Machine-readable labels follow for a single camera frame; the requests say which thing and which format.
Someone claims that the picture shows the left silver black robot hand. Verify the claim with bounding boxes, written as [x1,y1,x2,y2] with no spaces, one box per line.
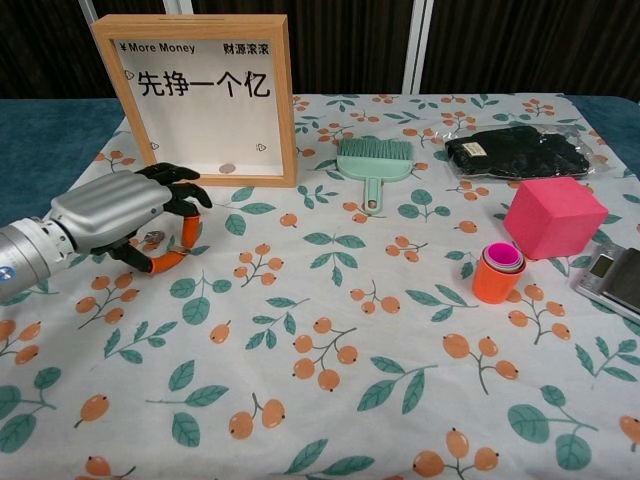
[49,162,215,276]

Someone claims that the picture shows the mint green hand brush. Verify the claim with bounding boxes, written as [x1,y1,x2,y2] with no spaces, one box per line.
[335,137,416,217]

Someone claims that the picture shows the floral white tablecloth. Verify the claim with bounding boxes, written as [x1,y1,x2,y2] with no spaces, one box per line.
[0,93,640,480]

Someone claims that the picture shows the orange plastic cup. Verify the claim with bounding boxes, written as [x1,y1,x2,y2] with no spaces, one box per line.
[471,243,527,305]

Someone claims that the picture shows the magenta nested cup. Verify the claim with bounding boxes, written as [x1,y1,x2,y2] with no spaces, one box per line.
[487,241,521,269]

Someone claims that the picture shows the black gloves in plastic bag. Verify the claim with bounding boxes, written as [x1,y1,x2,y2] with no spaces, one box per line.
[432,122,609,184]

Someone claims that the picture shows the pink foam cube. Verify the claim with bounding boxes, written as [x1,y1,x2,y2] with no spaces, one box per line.
[502,175,610,261]

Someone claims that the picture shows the silver digital pocket scale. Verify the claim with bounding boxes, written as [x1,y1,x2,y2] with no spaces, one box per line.
[572,244,640,324]

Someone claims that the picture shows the wooden frame money box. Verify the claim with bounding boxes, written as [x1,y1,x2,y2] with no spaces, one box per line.
[91,13,298,189]

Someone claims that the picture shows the white partition post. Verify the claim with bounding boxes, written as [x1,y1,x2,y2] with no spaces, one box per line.
[405,0,435,95]

